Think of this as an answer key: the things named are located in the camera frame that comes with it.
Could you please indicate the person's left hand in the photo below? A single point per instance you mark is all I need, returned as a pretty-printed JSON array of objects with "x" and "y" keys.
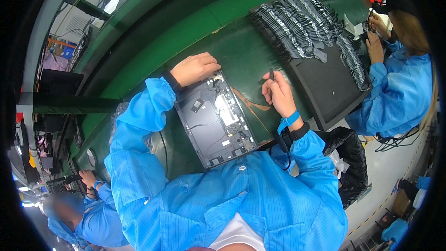
[{"x": 193, "y": 69}]

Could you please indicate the person's right hand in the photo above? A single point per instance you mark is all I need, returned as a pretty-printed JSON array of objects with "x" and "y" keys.
[{"x": 281, "y": 97}]

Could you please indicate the person's left fingers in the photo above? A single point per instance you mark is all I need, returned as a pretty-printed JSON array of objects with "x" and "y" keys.
[{"x": 210, "y": 64}]

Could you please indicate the person's right fingers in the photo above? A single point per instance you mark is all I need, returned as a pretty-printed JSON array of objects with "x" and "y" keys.
[{"x": 269, "y": 90}]

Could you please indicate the black hand tool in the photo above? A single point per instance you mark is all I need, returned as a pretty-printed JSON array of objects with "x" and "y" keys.
[{"x": 271, "y": 74}]

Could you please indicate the black wrist band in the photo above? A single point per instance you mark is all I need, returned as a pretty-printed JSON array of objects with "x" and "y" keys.
[
  {"x": 296, "y": 134},
  {"x": 172, "y": 81}
]

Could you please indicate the black foam tray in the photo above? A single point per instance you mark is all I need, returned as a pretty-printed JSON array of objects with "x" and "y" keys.
[{"x": 324, "y": 90}]

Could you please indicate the open grey laptop base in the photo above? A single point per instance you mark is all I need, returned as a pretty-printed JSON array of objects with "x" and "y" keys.
[{"x": 212, "y": 125}]

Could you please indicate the grey foam piece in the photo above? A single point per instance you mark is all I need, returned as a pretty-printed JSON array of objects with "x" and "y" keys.
[{"x": 320, "y": 55}]

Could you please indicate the white crumpled paper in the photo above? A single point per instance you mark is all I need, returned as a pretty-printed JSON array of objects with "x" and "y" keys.
[{"x": 338, "y": 163}]

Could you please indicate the white paper box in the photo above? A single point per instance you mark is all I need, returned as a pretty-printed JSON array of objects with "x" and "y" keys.
[{"x": 352, "y": 27}]

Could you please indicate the clear plastic bag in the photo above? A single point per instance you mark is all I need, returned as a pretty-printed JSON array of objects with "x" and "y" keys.
[{"x": 118, "y": 122}]

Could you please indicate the black trash bag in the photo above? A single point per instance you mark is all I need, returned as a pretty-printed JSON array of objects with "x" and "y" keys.
[{"x": 352, "y": 167}]

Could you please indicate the person's body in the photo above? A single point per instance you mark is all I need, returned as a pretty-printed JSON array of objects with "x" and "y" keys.
[{"x": 240, "y": 202}]

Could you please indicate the background machine shelf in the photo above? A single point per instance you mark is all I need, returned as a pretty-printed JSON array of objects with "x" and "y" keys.
[{"x": 80, "y": 24}]

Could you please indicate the black monitor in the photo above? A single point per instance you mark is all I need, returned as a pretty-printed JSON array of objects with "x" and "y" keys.
[{"x": 60, "y": 82}]

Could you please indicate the brown cardboard box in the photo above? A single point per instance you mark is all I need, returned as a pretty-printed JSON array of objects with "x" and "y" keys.
[{"x": 401, "y": 202}]

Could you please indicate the cluttered workstation rack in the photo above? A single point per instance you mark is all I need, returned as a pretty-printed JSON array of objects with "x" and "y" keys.
[{"x": 48, "y": 146}]

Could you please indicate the grey metal frame post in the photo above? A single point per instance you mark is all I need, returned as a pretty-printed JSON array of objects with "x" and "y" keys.
[{"x": 38, "y": 41}]

